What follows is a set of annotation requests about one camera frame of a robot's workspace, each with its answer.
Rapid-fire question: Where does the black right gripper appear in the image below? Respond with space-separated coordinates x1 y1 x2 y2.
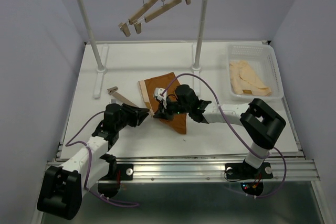
152 97 190 122

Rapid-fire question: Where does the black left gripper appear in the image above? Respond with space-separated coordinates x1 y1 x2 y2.
115 103 149 131

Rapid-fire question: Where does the brown underwear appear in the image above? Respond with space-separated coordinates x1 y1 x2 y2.
138 71 188 135

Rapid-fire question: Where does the wooden clip hanger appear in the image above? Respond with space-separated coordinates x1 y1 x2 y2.
128 0 191 34
118 0 165 37
107 86 152 118

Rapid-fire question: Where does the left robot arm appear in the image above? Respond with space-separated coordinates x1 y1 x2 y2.
37 103 149 220

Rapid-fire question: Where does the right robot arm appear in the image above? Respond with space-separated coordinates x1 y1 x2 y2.
153 84 286 177

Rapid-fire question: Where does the cream underwear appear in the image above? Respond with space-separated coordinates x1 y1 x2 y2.
229 60 272 97

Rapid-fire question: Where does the white plastic laundry basket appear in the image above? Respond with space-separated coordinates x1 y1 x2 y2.
227 43 284 101

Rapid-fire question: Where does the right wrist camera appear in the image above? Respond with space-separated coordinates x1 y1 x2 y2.
153 88 166 102

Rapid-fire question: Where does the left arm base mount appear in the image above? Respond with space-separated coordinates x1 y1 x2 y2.
89 154 134 199

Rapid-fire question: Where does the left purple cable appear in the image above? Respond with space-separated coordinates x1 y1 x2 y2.
65 110 140 207

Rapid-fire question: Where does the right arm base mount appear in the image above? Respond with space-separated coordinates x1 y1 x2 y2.
224 162 273 196

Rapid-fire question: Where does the aluminium rail frame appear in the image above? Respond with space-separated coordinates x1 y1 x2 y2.
31 153 329 224

